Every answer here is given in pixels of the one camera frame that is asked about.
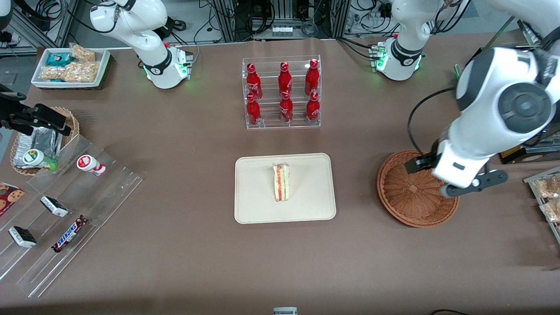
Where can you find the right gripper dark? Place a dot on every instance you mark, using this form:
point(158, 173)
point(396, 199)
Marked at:
point(17, 114)

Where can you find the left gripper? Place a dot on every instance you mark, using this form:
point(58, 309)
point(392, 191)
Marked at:
point(423, 162)

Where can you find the triangular sandwich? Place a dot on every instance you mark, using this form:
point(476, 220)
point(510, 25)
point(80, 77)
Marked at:
point(281, 183)

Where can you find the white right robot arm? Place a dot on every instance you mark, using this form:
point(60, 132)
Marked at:
point(140, 30)

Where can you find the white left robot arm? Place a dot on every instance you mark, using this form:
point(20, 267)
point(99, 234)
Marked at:
point(503, 109)

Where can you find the light wicker basket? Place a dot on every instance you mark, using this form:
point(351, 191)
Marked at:
point(72, 124)

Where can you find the brown round wicker basket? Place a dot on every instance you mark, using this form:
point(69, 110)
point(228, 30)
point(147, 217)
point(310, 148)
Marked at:
point(407, 197)

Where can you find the white rectangular snack tray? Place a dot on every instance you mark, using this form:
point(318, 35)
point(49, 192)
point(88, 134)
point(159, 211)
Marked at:
point(103, 65)

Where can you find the grey edged snack tray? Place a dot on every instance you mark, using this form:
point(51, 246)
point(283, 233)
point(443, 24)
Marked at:
point(534, 186)

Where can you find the cream plastic tray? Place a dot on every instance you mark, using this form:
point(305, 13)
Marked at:
point(310, 188)

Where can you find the silver foil packet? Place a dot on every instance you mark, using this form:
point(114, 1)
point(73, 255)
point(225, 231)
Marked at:
point(41, 140)

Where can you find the green white yogurt bottle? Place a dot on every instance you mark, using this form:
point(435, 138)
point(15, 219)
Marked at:
point(37, 159)

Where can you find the large rice cracker pack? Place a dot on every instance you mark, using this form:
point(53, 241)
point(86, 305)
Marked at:
point(72, 72)

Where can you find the teal snack pack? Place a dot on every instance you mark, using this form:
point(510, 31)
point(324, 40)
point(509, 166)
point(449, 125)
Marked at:
point(58, 59)

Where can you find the red white yogurt bottle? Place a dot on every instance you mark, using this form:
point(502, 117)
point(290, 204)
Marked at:
point(89, 164)

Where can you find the chocolate chip cookie package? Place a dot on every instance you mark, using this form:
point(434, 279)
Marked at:
point(9, 197)

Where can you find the small rice cracker pack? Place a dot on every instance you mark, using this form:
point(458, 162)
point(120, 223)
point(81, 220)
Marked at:
point(83, 53)

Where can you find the small black white box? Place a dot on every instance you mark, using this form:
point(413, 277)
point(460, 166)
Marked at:
point(54, 206)
point(22, 236)

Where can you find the clear acrylic stepped shelf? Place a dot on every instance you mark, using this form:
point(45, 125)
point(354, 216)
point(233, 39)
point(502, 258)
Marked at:
point(109, 192)

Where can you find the black control box machine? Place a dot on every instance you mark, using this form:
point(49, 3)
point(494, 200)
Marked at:
point(529, 156)

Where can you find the white base connector box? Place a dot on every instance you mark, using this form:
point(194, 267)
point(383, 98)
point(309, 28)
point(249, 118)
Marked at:
point(377, 57)
point(183, 63)

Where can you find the snickers bar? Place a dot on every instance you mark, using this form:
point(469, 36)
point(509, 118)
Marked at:
point(69, 235)

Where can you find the red cola bottle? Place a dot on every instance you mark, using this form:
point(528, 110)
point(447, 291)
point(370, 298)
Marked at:
point(253, 83)
point(253, 113)
point(312, 79)
point(286, 110)
point(285, 79)
point(313, 109)

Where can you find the clear bagged cracker pack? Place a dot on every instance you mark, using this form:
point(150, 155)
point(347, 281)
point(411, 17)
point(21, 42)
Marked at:
point(549, 187)
point(552, 211)

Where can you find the clear acrylic bottle rack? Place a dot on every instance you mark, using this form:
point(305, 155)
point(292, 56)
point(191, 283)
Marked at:
point(282, 124)

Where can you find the white power strip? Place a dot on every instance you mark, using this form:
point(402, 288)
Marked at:
point(282, 31)

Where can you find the small grey white device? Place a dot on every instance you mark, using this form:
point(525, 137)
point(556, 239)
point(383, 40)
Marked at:
point(285, 311)

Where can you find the aluminium frame rack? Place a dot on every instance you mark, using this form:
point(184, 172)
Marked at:
point(227, 22)

